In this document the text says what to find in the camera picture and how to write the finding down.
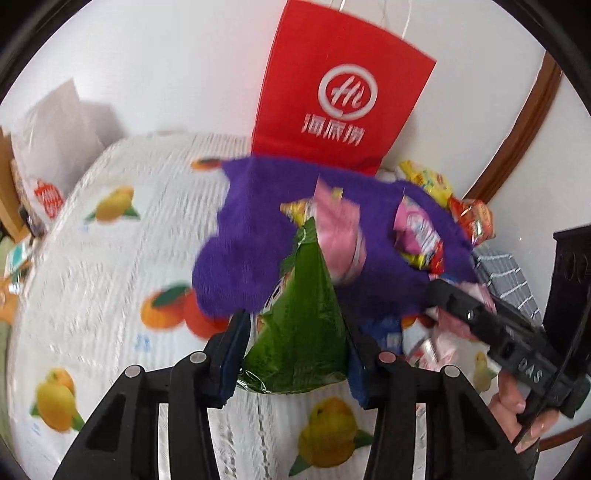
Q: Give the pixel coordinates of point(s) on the yellow chips bag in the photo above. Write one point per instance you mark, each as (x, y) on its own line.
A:
(432, 182)

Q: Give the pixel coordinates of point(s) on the long pink red wrapper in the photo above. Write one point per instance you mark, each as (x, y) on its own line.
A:
(431, 340)

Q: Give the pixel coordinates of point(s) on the purple towel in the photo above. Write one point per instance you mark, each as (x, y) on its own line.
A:
(240, 265)

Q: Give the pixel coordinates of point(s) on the orange chips bag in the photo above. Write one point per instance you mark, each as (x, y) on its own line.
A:
(474, 217)

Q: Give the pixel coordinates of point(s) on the grey checked cloth with star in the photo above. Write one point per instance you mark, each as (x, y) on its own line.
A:
(504, 278)

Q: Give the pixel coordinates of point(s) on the brown wooden door frame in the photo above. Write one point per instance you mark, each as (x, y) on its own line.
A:
(525, 129)

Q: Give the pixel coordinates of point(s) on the green triangular snack pack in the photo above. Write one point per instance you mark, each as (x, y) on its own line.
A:
(300, 342)

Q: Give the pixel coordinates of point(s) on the pink silver-striped snack bag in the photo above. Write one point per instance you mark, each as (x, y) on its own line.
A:
(339, 232)

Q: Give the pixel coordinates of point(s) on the red paper shopping bag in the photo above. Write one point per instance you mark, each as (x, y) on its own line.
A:
(337, 90)

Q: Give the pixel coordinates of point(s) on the blue snack packet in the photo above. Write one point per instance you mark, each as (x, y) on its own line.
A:
(387, 332)

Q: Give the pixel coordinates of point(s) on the fruit print tablecloth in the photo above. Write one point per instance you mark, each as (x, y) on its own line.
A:
(132, 227)

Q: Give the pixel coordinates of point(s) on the yellow triangular snack pack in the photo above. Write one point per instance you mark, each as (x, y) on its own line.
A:
(299, 211)

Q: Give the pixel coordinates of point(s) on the pink yellow candy bag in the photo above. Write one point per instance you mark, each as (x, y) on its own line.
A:
(416, 239)

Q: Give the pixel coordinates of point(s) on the person right hand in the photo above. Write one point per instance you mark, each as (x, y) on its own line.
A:
(507, 403)

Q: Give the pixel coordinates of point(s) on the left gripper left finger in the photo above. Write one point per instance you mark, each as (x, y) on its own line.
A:
(225, 352)

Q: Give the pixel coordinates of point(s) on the white plastic shopping bag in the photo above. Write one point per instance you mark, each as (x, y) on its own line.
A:
(54, 144)

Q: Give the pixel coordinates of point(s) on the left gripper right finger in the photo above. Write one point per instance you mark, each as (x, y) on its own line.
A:
(365, 359)

